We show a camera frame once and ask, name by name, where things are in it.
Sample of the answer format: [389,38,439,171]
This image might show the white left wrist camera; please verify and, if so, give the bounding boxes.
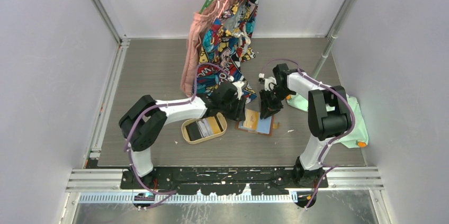
[231,81,247,100]

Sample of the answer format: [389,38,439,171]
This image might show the brown leather card holder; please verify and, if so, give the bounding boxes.
[235,115,280,136]

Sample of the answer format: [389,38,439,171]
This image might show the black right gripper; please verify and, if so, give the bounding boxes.
[260,86,293,119]

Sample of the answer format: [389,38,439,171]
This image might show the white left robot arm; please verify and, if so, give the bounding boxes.
[119,81,246,189]

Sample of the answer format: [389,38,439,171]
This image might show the gold numbered credit card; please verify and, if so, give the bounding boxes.
[206,116,223,135]

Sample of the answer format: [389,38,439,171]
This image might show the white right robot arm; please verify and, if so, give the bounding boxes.
[258,64,355,187]

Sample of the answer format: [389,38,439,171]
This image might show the beige oval card tray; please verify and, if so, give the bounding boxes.
[181,113,227,145]

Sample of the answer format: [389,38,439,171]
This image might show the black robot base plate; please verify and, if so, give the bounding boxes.
[120,166,328,195]

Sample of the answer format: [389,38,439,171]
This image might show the colourful comic print shorts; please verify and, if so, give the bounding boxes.
[192,0,259,103]

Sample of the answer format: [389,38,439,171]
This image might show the stack of dark cards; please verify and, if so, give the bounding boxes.
[185,120,211,142]

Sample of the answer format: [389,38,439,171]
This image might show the pink hanging garment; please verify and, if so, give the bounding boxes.
[180,2,215,97]

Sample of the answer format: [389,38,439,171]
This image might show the mint green cartoon cloth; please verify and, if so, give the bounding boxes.
[284,91,370,149]

